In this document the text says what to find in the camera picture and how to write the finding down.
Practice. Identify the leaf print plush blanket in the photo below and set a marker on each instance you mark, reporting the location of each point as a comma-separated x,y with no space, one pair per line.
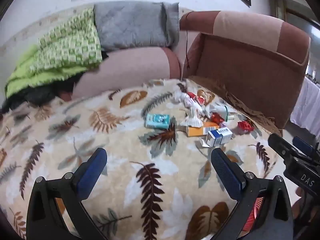
125,135

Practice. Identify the orange cardboard box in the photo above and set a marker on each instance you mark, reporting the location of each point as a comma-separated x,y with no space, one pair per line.
197,130

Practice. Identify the teal packet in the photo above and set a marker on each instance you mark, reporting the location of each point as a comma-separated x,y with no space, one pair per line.
157,121

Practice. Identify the dark cloth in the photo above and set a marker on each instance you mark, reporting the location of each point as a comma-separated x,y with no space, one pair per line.
37,95

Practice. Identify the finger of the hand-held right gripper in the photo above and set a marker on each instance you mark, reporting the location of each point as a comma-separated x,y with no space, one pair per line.
303,143
281,145

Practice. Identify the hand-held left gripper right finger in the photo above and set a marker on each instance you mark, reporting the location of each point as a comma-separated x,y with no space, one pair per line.
228,173

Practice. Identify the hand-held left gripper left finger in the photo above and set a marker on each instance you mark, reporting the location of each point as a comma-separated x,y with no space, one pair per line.
92,171

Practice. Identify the grey quilted cushion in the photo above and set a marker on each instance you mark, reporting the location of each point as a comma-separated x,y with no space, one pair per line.
130,25

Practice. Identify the green patterned blanket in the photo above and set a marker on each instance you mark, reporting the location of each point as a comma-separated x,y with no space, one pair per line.
65,47

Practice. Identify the red ribbed plastic object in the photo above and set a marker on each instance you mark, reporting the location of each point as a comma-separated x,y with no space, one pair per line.
255,213

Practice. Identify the red and white squeezed tube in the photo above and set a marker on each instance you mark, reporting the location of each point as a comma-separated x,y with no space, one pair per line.
198,98

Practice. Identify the white hanging cloth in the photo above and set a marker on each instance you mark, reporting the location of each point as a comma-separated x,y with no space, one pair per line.
306,105

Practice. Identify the red crumpled wrapper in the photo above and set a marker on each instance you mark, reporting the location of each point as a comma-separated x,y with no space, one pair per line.
217,118
245,126

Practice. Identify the wooden door frame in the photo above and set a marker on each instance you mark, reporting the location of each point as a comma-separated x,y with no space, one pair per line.
280,7

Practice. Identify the white and blue medicine box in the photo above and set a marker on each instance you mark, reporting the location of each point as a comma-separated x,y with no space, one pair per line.
220,137

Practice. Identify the white twisted plastic wrapper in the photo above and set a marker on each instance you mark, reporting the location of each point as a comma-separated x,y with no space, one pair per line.
191,112

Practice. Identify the purple crumpled wrapper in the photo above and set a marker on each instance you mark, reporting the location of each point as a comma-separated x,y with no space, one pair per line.
223,124

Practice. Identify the pink and brown sofa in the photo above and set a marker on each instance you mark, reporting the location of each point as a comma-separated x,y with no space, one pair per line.
250,67

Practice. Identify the white and green tube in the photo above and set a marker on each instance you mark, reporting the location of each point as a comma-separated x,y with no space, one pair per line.
221,110

